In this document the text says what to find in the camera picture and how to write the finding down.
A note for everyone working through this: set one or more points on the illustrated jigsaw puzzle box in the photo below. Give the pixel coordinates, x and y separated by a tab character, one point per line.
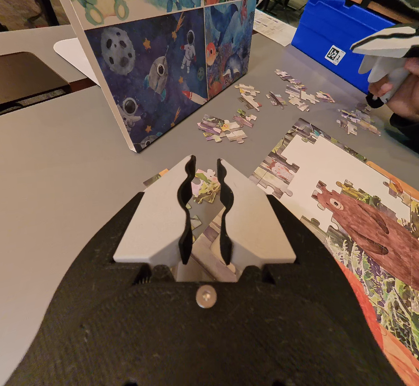
140	75

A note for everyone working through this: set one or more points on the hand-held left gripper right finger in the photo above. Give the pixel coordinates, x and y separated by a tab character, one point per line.
255	229

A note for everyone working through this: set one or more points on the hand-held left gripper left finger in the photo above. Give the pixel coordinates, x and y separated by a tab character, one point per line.
154	225

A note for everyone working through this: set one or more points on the person's right hand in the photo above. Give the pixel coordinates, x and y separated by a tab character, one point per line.
407	94

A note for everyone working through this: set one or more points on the white metal stand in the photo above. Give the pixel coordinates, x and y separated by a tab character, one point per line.
72	53

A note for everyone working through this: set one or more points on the green orange-cornered jigsaw piece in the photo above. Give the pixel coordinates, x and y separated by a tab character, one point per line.
155	179

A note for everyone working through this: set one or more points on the partly assembled jigsaw puzzle board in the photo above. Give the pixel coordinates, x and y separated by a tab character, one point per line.
327	163

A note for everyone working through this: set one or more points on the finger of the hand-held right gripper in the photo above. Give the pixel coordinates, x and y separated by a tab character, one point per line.
386	47
402	30

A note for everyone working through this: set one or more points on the dark brown chair seat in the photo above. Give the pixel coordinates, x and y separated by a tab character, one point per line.
26	75

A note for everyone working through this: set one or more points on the pile of loose jigsaw pieces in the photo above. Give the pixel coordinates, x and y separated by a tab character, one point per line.
356	121
301	96
211	127

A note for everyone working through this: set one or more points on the pink green yellow jigsaw piece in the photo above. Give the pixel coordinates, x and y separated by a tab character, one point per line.
208	188

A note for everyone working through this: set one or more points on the printed paper sheet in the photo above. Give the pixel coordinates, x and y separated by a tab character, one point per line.
273	27

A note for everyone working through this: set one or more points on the orange brown jigsaw piece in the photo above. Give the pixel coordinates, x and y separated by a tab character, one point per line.
394	188

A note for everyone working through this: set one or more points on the dark purple green jigsaw piece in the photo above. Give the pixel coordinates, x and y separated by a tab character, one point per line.
195	222

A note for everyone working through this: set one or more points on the blue plastic bin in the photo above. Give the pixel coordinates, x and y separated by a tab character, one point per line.
327	26

